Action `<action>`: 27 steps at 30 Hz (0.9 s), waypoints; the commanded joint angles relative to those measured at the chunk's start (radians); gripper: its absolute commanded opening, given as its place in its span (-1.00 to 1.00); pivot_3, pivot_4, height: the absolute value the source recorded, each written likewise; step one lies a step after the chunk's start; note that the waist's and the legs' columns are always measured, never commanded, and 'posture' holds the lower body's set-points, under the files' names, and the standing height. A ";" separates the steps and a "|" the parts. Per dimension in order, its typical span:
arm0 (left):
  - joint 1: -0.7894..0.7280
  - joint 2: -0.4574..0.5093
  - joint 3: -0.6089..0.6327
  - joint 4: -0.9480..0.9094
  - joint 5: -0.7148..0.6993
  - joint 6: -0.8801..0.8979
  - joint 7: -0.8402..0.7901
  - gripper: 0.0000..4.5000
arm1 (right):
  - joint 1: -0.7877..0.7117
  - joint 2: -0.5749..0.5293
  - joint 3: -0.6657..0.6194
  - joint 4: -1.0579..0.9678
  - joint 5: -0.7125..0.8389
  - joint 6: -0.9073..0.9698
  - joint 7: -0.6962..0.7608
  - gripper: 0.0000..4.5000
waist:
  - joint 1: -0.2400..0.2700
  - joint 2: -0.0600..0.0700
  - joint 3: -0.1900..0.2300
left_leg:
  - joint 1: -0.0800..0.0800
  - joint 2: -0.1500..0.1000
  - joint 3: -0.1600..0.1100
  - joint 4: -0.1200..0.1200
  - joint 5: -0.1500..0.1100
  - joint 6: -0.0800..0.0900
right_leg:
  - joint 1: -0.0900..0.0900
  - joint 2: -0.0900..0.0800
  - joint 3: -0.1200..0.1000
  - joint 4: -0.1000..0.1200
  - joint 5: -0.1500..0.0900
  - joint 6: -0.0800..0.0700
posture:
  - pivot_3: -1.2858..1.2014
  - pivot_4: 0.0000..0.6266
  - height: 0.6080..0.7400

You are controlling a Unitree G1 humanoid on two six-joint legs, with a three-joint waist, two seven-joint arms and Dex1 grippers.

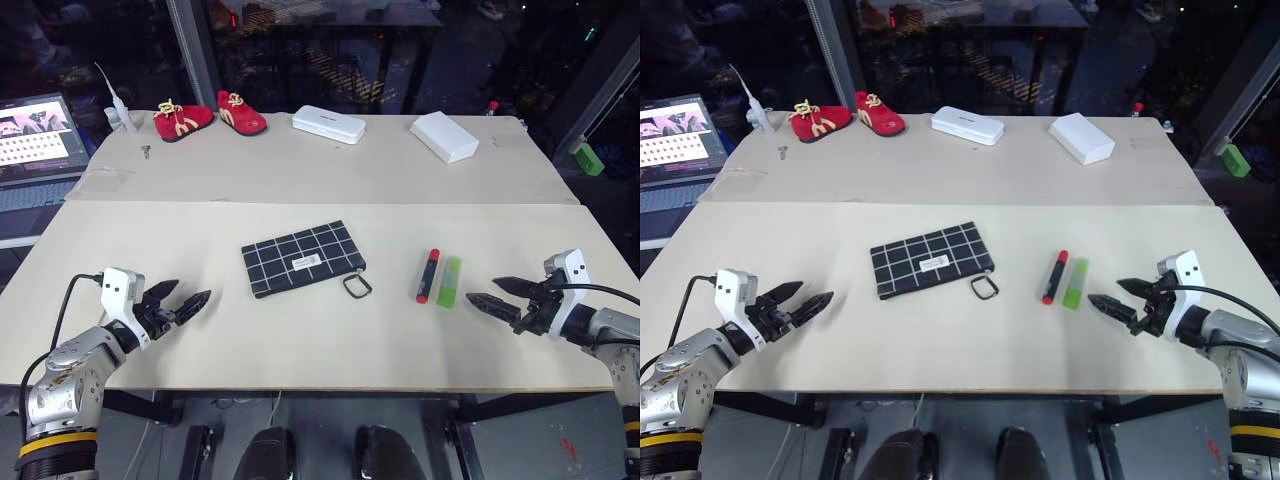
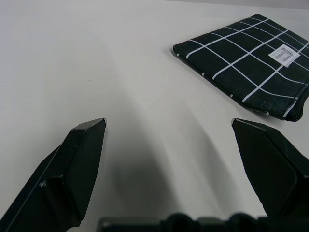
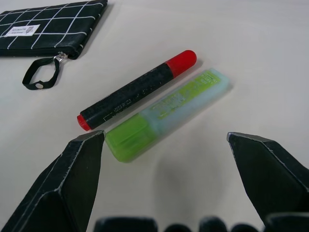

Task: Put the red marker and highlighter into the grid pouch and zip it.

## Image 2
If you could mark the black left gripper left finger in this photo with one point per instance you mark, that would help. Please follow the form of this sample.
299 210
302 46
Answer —
70 174

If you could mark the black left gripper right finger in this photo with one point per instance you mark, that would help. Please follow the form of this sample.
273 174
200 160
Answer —
277 166

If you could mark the black white-grid fabric pouch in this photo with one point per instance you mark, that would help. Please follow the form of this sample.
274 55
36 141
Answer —
243 62

